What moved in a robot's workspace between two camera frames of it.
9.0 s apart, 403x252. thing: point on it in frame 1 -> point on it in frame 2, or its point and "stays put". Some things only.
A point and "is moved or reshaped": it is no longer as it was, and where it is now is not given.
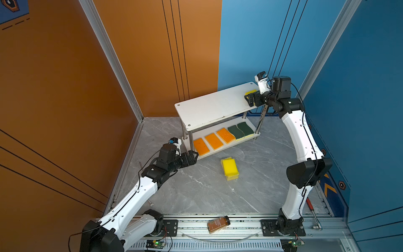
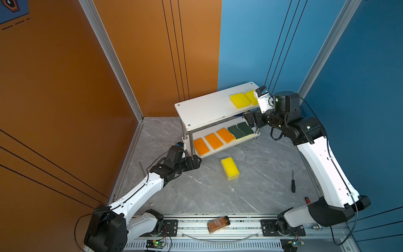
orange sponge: [200, 146] stays put
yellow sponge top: [250, 92] is moved or reshaped
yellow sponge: [230, 168] -> [240, 100]
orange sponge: [213, 141] stays put
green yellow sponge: [236, 132] stays put
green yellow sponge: [246, 130] stays put
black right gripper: [258, 96] -> [258, 115]
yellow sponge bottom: [230, 168] stays put
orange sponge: [225, 135] stays put
